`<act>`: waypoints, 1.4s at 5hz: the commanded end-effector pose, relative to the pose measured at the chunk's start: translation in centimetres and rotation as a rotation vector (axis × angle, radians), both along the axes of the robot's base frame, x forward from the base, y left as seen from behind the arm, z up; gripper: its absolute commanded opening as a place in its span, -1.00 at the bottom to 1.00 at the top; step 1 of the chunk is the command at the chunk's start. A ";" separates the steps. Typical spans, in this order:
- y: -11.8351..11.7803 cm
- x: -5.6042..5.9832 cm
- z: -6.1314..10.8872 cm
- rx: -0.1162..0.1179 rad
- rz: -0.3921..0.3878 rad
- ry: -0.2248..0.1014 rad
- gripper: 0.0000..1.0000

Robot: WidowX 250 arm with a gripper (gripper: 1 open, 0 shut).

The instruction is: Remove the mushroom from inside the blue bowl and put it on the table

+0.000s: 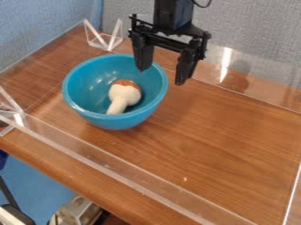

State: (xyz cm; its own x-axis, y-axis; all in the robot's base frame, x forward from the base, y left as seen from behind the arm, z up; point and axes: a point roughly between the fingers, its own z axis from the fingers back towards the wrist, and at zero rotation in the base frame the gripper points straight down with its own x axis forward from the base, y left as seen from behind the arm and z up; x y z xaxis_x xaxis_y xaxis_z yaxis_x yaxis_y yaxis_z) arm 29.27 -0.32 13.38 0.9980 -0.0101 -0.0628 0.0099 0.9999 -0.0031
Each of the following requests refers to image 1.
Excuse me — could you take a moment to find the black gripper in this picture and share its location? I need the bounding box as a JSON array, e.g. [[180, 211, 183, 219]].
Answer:
[[128, 13, 211, 85]]

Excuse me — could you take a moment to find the white brown toy mushroom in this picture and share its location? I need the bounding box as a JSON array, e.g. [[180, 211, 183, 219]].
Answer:
[[106, 79, 141, 114]]

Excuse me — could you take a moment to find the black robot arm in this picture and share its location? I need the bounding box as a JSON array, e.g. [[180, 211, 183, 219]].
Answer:
[[128, 0, 211, 85]]

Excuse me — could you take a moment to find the blue bowl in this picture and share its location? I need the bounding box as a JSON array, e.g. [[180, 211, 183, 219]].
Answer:
[[62, 54, 168, 130]]

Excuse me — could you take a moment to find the clear acrylic back barrier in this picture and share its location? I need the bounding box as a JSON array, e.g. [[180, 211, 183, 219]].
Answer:
[[112, 25, 301, 113]]

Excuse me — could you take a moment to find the clear acrylic barrier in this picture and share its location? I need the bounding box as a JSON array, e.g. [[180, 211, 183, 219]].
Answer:
[[112, 25, 301, 113], [3, 114, 256, 225]]

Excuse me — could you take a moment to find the clear acrylic front barrier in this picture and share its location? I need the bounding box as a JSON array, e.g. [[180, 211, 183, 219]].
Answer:
[[3, 114, 256, 225]]

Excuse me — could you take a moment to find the white power strip below table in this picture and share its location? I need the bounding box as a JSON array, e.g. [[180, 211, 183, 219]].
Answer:
[[48, 195, 102, 225]]

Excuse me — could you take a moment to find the black white object bottom left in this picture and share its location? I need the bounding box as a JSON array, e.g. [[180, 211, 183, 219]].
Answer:
[[0, 205, 35, 225]]

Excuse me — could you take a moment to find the clear acrylic corner bracket back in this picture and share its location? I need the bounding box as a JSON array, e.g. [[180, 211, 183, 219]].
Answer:
[[82, 18, 122, 52]]

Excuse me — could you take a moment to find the clear acrylic corner bracket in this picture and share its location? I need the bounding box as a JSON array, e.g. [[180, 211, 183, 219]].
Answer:
[[0, 86, 25, 137], [82, 18, 122, 52]]

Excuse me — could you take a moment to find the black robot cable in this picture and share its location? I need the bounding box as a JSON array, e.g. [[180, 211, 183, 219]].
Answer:
[[189, 0, 212, 9]]

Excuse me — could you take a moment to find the clear acrylic corner bracket left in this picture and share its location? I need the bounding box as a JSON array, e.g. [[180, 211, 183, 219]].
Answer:
[[0, 86, 25, 137]]

